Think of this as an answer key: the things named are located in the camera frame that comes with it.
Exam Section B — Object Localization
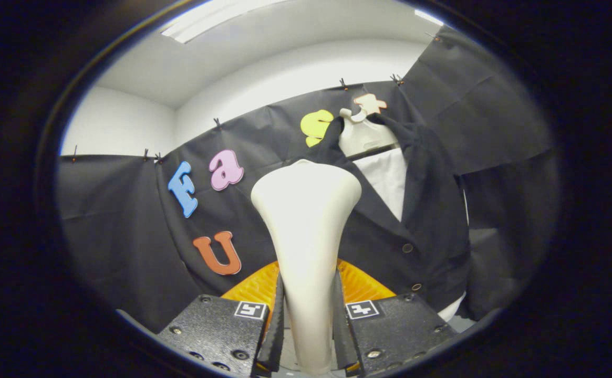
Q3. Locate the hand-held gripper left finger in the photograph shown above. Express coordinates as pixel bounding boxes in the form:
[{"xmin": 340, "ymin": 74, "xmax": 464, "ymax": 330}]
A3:
[{"xmin": 158, "ymin": 261, "xmax": 285, "ymax": 377}]

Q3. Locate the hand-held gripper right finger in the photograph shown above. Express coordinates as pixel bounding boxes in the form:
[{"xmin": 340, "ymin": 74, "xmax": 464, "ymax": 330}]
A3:
[{"xmin": 332, "ymin": 258, "xmax": 456, "ymax": 377}]

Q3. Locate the white garment steamer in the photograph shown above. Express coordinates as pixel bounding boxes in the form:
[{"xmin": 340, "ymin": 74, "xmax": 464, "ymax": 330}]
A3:
[{"xmin": 251, "ymin": 159, "xmax": 362, "ymax": 374}]

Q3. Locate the black button jacket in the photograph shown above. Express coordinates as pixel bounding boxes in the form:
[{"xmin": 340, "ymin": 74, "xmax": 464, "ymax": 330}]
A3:
[{"xmin": 282, "ymin": 113, "xmax": 472, "ymax": 311}]

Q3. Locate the black backdrop cloth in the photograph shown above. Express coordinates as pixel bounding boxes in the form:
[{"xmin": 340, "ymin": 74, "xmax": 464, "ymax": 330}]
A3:
[{"xmin": 56, "ymin": 26, "xmax": 561, "ymax": 334}]

